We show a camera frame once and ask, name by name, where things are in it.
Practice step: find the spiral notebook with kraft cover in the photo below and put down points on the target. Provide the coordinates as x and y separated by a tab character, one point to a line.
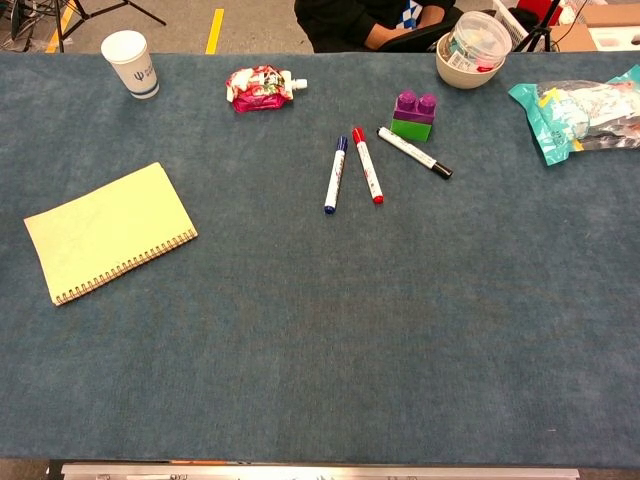
105	230

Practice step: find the blue marker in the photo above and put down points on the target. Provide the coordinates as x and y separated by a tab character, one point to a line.
335	177

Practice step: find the red marker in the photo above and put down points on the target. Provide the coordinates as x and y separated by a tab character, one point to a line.
368	167

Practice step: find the black marker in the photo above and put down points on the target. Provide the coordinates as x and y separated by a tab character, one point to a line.
412	151

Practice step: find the green plastic block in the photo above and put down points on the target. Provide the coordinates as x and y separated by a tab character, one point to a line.
411	130

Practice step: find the purple building block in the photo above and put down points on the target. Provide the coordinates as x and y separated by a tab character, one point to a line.
415	107

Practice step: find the blue felt table cloth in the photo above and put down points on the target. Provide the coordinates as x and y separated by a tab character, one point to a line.
320	325

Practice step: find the pink spouted drink pouch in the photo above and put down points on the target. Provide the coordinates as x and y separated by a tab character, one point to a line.
255	90

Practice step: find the cream bowl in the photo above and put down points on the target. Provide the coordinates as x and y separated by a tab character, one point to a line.
465	80

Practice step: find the person in black clothes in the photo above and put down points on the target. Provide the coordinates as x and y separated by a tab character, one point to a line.
340	25

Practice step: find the yellow floor tape strip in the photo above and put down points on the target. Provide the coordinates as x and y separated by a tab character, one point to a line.
215	30

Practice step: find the clear plastic tub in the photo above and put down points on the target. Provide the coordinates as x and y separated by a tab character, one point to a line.
480	37

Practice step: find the white paper cup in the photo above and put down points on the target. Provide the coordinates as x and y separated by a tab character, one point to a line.
131	60

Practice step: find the teal plastic snack bag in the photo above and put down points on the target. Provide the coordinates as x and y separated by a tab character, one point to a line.
575	115

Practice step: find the white plastic basket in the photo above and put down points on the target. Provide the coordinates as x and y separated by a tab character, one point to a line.
515	22

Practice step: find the black tripod stand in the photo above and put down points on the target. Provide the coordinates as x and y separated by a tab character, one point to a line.
60	25
537	30

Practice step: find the cardboard box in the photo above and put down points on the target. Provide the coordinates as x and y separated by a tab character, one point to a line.
580	35

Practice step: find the orange floor tape strip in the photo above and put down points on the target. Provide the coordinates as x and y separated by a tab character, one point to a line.
61	27

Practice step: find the aluminium profile rail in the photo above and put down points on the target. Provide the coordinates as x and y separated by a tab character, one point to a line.
320	472

